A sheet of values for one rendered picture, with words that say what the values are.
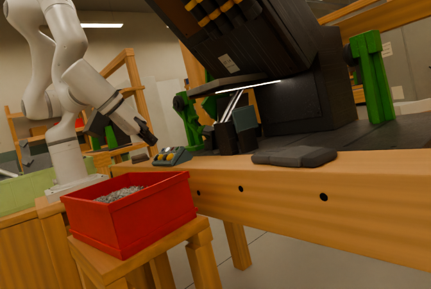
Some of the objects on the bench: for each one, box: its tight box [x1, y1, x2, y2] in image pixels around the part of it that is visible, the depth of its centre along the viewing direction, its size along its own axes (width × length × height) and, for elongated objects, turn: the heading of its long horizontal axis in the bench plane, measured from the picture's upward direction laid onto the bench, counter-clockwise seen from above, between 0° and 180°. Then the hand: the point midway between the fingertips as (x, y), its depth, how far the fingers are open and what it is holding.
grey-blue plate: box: [231, 104, 258, 153], centre depth 87 cm, size 10×2×14 cm, turn 25°
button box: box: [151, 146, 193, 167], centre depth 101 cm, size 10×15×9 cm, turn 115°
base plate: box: [152, 111, 431, 158], centre depth 105 cm, size 42×110×2 cm, turn 115°
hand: (150, 139), depth 91 cm, fingers closed
